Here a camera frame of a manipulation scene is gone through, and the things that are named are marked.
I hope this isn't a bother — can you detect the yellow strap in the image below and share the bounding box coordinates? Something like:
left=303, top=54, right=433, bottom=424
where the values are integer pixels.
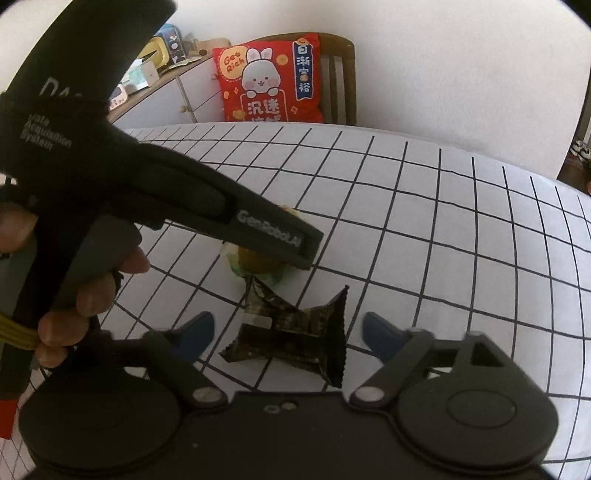
left=0, top=323, right=40, bottom=349

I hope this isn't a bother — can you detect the round orange snack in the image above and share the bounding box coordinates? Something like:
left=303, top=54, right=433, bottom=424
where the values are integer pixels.
left=221, top=205, right=303, bottom=289

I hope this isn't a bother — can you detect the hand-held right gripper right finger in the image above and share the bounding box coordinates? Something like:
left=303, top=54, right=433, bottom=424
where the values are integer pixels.
left=348, top=312, right=514, bottom=411

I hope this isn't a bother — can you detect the teal and yellow case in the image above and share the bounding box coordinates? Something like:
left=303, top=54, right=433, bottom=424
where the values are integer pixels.
left=136, top=36, right=169, bottom=65

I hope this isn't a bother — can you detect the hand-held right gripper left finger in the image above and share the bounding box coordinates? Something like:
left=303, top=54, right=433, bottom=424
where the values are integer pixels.
left=99, top=311, right=230, bottom=411

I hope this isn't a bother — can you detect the white checked tablecloth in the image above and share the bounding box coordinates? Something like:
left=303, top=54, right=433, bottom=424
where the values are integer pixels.
left=0, top=121, right=591, bottom=480

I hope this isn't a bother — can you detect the wooden chair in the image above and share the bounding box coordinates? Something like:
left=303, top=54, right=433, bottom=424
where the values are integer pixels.
left=316, top=32, right=358, bottom=126

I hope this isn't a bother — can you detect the small printed box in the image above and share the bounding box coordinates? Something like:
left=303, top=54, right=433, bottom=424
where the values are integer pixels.
left=163, top=24, right=186, bottom=63

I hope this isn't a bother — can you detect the wooden side cabinet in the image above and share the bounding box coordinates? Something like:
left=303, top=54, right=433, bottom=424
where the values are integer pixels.
left=108, top=51, right=227, bottom=132

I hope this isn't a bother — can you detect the red rabbit cushion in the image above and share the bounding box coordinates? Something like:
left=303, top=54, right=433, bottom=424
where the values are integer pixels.
left=211, top=32, right=325, bottom=124

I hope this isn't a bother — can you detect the person's left hand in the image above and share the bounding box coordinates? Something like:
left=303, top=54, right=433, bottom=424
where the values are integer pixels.
left=0, top=203, right=151, bottom=368

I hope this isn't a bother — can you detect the teal tissue box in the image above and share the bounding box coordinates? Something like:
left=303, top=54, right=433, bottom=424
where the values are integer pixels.
left=124, top=60, right=160, bottom=90

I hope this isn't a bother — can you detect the dark patterned snack packet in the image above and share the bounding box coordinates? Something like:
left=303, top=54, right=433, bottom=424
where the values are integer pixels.
left=219, top=276, right=350, bottom=389

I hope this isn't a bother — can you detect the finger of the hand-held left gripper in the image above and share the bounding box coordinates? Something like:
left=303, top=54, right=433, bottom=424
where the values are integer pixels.
left=228, top=184, right=325, bottom=271

